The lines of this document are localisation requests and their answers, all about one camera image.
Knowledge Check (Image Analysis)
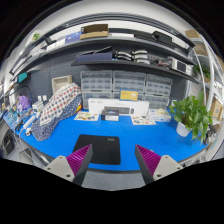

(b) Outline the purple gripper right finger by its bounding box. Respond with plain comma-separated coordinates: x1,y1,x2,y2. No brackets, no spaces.
135,145,182,184

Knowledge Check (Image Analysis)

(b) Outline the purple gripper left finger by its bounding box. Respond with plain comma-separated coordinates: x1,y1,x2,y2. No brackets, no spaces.
45,145,93,186

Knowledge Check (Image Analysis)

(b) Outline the black mouse pad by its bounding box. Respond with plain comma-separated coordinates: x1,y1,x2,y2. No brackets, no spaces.
73,134,121,165

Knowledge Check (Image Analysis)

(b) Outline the blue table mat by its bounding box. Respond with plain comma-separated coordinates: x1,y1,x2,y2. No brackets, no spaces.
3,111,208,172

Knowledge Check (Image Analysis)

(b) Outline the colourful picture card right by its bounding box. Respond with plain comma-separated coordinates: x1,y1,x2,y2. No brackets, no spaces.
131,116,156,125

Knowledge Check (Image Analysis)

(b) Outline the colourful picture card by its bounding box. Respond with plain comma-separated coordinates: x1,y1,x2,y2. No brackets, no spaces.
131,116,156,125
75,112,99,121

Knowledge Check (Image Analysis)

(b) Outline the white plastic container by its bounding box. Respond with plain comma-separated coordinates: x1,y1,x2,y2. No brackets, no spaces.
148,109,171,122

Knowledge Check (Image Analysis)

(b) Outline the colourful picture card left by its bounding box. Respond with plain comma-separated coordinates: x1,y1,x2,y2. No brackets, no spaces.
75,112,99,121

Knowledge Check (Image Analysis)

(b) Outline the long white keyboard box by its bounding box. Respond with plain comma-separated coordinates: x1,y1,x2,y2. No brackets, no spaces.
88,98,149,116

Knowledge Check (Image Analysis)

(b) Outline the small black white box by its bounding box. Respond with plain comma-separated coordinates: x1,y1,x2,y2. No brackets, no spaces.
101,110,119,121

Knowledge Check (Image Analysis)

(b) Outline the green potted plant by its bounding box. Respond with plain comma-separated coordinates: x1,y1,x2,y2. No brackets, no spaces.
169,91,212,142

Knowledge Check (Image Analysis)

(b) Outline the polka dot cloth cover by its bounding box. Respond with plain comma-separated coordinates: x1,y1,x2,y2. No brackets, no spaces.
31,82,82,141

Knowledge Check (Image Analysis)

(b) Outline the right grey drawer cabinet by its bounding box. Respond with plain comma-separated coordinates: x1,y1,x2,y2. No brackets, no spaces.
144,74,172,109

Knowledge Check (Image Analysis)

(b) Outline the grey drawer cabinet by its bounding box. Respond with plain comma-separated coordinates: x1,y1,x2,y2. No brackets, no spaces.
80,70,112,100
113,70,146,98
144,74,172,109

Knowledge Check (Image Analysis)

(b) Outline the yellow card sign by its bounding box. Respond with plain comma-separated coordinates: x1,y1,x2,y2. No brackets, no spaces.
120,90,138,101

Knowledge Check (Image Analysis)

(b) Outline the purple plush toy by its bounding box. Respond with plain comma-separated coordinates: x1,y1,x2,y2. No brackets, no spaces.
18,95,30,111

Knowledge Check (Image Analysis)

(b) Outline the left grey drawer cabinet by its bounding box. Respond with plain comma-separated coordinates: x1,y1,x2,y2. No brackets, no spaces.
80,70,112,100

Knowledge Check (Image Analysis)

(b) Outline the beige woven basket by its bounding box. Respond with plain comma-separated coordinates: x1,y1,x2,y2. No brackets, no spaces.
52,75,72,93

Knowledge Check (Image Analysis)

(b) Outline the middle grey drawer cabinet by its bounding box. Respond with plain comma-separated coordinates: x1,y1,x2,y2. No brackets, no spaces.
113,70,146,98

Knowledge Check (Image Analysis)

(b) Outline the white device on shelf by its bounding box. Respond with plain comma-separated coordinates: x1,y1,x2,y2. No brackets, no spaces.
171,58,192,75

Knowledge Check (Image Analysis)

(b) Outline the blue box on top shelf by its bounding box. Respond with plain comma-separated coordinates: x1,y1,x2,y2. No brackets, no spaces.
65,32,81,44

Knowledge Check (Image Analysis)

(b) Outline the brown cardboard box on shelf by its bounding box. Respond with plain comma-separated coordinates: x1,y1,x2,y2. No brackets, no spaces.
80,24,109,40

